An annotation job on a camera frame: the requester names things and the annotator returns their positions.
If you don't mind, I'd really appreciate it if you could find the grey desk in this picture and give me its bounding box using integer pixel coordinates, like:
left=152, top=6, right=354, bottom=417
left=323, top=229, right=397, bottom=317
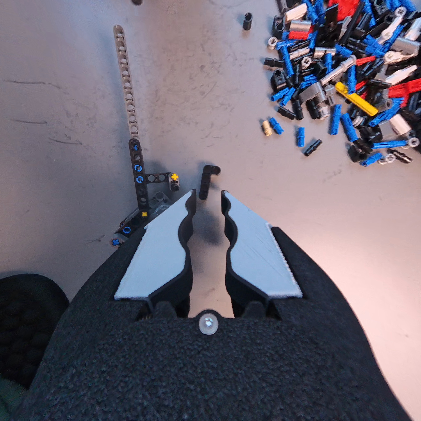
left=0, top=0, right=421, bottom=395

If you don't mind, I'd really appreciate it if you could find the long dark grey holed beam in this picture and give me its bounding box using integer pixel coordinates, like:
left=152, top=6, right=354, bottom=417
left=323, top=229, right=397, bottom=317
left=112, top=25, right=141, bottom=142

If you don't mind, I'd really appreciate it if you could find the pile of small building pieces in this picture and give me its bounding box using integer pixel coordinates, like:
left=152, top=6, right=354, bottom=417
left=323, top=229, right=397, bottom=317
left=263, top=0, right=421, bottom=166

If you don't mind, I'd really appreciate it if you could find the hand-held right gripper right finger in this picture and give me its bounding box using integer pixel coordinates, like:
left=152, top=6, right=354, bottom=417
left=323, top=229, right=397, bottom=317
left=221, top=191, right=303, bottom=310

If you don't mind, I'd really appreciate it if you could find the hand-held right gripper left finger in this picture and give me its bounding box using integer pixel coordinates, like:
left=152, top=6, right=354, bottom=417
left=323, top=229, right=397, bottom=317
left=115, top=190, right=198, bottom=310

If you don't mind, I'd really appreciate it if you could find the grey and black brick chassis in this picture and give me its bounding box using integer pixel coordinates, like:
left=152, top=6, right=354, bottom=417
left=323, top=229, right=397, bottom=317
left=113, top=173, right=181, bottom=249

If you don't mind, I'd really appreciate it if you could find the black connector piece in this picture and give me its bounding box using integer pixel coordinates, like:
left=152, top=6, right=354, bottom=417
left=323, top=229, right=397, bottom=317
left=199, top=165, right=222, bottom=200

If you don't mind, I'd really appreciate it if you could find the yellow axle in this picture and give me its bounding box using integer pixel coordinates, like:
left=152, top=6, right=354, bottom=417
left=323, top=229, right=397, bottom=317
left=334, top=81, right=380, bottom=118

